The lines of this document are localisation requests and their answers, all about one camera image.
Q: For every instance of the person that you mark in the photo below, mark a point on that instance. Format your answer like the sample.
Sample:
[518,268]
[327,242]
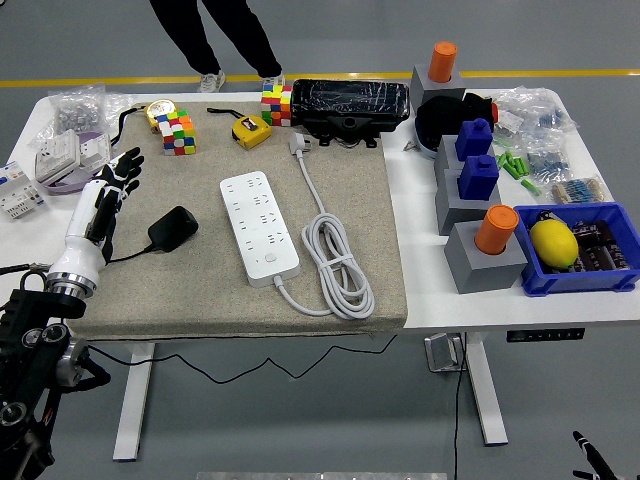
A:
[190,35]

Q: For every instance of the black plastic-wrapped case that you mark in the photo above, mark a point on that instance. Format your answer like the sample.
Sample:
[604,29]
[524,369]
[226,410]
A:
[350,100]

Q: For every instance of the orange cylinder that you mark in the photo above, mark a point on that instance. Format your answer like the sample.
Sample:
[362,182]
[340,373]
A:
[442,62]
[495,230]

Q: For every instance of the white table leg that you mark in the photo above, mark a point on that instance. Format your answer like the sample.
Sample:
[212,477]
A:
[489,400]
[134,400]

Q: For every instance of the grey block with round hole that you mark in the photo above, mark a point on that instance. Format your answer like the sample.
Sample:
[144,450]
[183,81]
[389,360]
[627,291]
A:
[425,87]
[470,270]

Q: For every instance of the dark brown capacitor heap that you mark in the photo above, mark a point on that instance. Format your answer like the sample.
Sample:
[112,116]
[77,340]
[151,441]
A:
[600,250]

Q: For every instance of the yellow lemon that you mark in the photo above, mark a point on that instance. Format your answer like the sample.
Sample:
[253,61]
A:
[552,245]

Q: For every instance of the grey-brown mat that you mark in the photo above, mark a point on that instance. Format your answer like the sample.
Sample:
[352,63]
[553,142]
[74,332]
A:
[350,225]

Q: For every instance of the silver metal bracket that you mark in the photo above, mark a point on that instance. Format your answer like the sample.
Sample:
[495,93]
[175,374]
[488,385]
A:
[442,352]

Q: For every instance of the white circuit breaker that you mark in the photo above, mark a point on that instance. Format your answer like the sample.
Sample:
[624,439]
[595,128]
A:
[20,197]

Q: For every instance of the small black white figure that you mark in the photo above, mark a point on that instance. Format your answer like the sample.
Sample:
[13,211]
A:
[545,216]

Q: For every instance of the white wall switch panel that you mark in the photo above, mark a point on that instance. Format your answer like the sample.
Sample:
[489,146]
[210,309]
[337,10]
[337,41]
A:
[95,147]

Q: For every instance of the grey block with square hole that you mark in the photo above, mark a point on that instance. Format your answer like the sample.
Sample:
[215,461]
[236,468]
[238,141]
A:
[444,155]
[450,210]

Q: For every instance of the black cloth cap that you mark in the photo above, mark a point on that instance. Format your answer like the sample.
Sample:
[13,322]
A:
[445,117]

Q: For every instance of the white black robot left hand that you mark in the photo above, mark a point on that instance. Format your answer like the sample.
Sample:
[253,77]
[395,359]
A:
[82,225]

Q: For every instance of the small metal clip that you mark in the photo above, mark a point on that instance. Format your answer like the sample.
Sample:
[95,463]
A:
[411,146]

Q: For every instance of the colourful puzzle cube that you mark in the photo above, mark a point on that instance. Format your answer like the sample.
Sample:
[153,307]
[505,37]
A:
[177,135]
[276,105]

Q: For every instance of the white wall socket panel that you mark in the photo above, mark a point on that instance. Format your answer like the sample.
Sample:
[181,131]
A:
[57,155]

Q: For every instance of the blue square peg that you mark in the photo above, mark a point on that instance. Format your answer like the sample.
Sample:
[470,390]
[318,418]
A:
[472,140]
[477,180]

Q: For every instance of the taped resistor strip bundle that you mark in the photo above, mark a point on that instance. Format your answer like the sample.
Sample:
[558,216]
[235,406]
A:
[577,191]

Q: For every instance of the clear plastic bag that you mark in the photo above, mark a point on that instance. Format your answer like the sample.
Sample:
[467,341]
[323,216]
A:
[117,107]

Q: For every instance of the clear bag of metal nuts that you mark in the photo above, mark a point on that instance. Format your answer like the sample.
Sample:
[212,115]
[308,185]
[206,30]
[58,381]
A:
[75,115]

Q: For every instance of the small orange red object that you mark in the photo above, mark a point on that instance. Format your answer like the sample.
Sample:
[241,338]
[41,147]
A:
[495,112]

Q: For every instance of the white power strip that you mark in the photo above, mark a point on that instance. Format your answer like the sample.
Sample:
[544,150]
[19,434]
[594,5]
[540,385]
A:
[260,230]

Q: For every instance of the black plug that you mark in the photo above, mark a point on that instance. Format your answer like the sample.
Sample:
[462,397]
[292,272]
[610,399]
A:
[172,227]

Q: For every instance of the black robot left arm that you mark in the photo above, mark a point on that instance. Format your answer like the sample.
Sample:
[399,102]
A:
[30,360]

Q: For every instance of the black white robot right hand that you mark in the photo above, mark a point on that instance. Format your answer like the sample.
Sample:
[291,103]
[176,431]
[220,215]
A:
[592,454]

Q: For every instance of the clear bag of blue resistors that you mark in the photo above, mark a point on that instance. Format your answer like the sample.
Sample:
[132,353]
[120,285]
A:
[547,162]
[545,117]

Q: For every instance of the blue plastic bin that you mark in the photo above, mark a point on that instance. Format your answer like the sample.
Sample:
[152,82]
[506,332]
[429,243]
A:
[575,282]

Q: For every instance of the yellow square tape measure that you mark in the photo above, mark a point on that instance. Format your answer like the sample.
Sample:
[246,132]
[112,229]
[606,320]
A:
[250,131]

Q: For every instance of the green wall anchors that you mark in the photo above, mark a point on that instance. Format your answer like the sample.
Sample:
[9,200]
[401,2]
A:
[531,186]
[512,165]

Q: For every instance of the yellow round tape measure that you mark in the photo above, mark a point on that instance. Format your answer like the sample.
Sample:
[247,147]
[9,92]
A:
[159,110]

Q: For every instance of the black table control panel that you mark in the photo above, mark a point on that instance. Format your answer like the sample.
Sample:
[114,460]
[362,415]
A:
[545,335]

